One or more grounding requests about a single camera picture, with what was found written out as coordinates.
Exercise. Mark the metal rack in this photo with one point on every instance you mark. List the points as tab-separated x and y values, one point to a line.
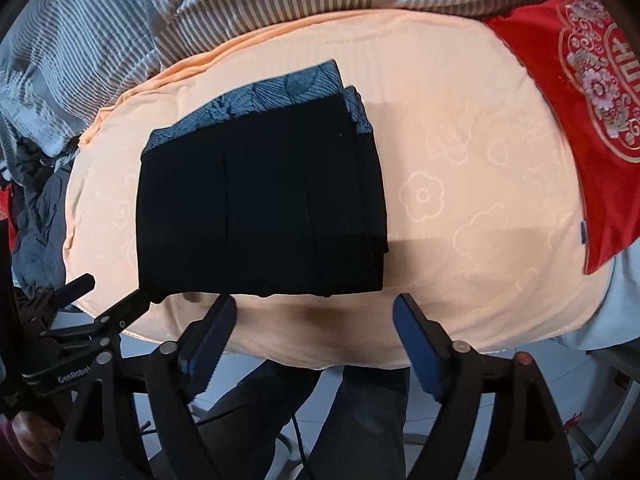
615	360

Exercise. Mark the person's left hand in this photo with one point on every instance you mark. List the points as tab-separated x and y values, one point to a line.
32	440

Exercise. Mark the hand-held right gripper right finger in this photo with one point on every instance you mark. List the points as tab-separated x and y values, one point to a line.
415	345

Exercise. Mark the light blue sheet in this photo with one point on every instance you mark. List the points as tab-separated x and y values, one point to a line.
620	310

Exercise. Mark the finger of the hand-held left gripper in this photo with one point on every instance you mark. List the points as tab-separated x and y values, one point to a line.
125	310
75	287

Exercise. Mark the red embroidered cushion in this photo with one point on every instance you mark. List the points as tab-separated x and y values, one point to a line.
600	185

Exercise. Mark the peach quilted blanket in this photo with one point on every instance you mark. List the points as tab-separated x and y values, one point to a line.
475	210

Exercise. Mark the grey white striped duvet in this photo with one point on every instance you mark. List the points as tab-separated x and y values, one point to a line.
200	5

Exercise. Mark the dark grey clothing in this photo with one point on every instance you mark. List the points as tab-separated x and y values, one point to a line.
40	220

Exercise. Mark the red cloth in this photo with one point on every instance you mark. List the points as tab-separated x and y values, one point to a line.
6	205

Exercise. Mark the person's right leg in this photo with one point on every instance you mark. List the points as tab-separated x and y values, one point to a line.
365	420

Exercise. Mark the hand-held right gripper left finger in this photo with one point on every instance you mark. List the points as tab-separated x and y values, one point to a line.
215	335

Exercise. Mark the black pants with patterned waistband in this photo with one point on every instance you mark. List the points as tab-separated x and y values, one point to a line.
260	210

